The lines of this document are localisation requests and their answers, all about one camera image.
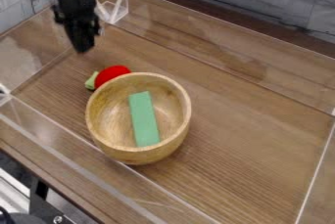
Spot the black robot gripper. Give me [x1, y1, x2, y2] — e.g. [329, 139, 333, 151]
[52, 0, 100, 53]

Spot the red plush fruit green stem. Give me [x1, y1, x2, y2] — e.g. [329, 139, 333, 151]
[84, 66, 131, 91]

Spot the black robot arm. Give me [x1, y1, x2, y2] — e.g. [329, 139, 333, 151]
[52, 0, 100, 53]

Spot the round wooden bowl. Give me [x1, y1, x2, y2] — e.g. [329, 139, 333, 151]
[84, 72, 193, 165]

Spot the green rectangular block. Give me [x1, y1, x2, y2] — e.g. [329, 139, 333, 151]
[128, 91, 159, 147]

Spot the black metal table leg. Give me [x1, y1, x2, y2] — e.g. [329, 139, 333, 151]
[28, 179, 72, 224]

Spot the black cable under table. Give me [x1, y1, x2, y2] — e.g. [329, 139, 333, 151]
[0, 205, 13, 224]

